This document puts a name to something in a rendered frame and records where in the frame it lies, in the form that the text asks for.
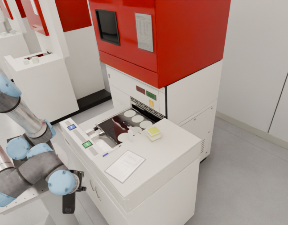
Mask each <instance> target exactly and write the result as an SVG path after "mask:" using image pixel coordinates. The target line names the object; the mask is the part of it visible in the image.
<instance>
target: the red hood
mask: <svg viewBox="0 0 288 225"><path fill-rule="evenodd" d="M88 2H89V7H90V11H91V17H92V21H93V26H94V31H95V37H96V41H97V46H98V50H99V56H100V61H101V62H103V63H105V64H107V65H109V66H111V67H113V68H115V69H117V70H119V71H122V72H124V73H126V74H128V75H130V76H132V77H134V78H136V79H139V80H141V81H143V82H145V83H147V84H149V85H151V86H154V87H156V88H158V89H161V88H163V87H165V86H167V85H169V84H171V83H173V82H175V81H177V80H179V79H182V78H184V77H186V76H188V75H190V74H192V73H194V72H196V71H198V70H200V69H202V68H204V67H206V66H208V65H210V64H213V63H215V62H217V61H219V60H221V59H223V53H224V47H225V40H226V31H227V25H228V18H229V12H230V3H231V0H88Z"/></svg>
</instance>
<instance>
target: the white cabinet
mask: <svg viewBox="0 0 288 225"><path fill-rule="evenodd" d="M63 137H64V139H65V142H66V145H67V147H68V150H69V152H70V155H71V157H72V160H73V162H74V165H75V168H76V170H78V171H83V172H84V177H86V192H87V194H88V195H89V197H90V198H91V199H92V201H93V202H94V204H95V205H96V207H97V208H98V209H99V211H100V212H101V214H102V215H103V217H104V218H105V220H106V221H107V222H108V224H109V225H184V224H185V223H186V222H187V221H188V220H189V219H190V218H191V217H192V216H193V215H194V210H195V201H196V193H197V180H198V172H199V163H200V156H199V157H197V158H196V159H195V160H193V161H192V162H191V163H190V164H189V165H187V166H186V167H185V168H184V169H182V170H181V171H180V172H179V173H177V174H176V175H175V176H174V177H172V178H171V179H170V180H169V181H167V182H166V183H165V184H164V185H162V186H161V187H160V188H159V189H157V190H156V191H155V192H153V193H152V194H151V195H150V196H149V197H147V198H146V199H145V200H143V201H142V202H141V203H140V204H138V205H137V206H136V207H135V208H134V209H132V210H131V211H130V212H129V213H126V212H125V210H124V209H123V208H122V207H121V205H120V204H119V203H118V201H117V200H116V199H115V198H114V197H113V195H112V194H111V193H110V192H109V190H108V189H107V188H106V187H105V185H104V184H103V183H102V182H101V180H100V179H99V178H98V177H97V176H96V175H95V174H94V172H93V171H92V170H91V169H90V168H89V166H88V165H87V164H86V162H85V161H84V160H83V159H82V157H81V156H80V155H79V154H78V152H77V151H76V150H75V149H74V147H73V146H72V145H71V144H70V143H69V141H68V140H67V139H66V137H65V136H64V135H63ZM83 179H84V178H82V181H83Z"/></svg>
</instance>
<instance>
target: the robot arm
mask: <svg viewBox="0 0 288 225"><path fill-rule="evenodd" d="M21 94H22V93H21V91H20V89H19V88H18V87H17V86H16V85H15V84H14V83H13V82H12V81H11V80H9V79H8V78H7V77H6V76H4V75H2V74H0V113H5V114H6V115H8V116H9V117H10V118H11V119H13V120H14V121H15V122H16V123H17V124H18V125H20V126H21V127H22V128H23V129H25V133H24V134H23V135H21V136H20V137H17V138H14V139H12V140H11V141H9V143H8V144H7V146H6V152H7V154H8V156H9V157H11V158H13V159H16V160H20V161H22V162H25V163H23V164H22V165H21V166H20V167H18V168H17V169H16V168H15V167H14V165H13V163H12V162H11V160H10V159H9V157H8V156H7V154H6V153H5V151H4V150H3V148H2V147H1V145H0V207H5V206H7V205H8V204H10V203H11V202H13V201H14V200H15V199H17V198H18V197H19V196H20V195H21V194H22V193H23V192H25V191H26V190H27V189H28V188H30V187H31V186H32V185H33V184H35V183H36V182H37V181H38V180H40V179H41V178H42V177H43V178H44V179H45V180H46V182H47V183H48V187H49V190H50V191H51V192H52V193H54V194H56V195H59V196H62V213H63V214H73V213H74V211H75V196H76V192H81V191H86V177H84V172H83V171H78V170H69V169H68V168H67V167H66V166H65V165H64V163H63V162H62V161H61V160H60V158H59V157H58V156H57V155H56V154H55V152H54V150H52V149H51V148H50V147H49V146H48V144H46V142H47V141H49V140H50V139H52V138H53V137H54V136H55V135H56V131H55V130H54V128H53V127H52V125H51V124H50V123H49V121H48V120H47V119H44V120H43V119H38V118H37V117H36V116H35V115H34V114H33V113H32V112H31V111H30V110H29V109H28V108H27V107H26V106H25V105H24V104H23V103H22V102H21ZM80 172H81V173H80ZM82 178H84V179H83V181H82Z"/></svg>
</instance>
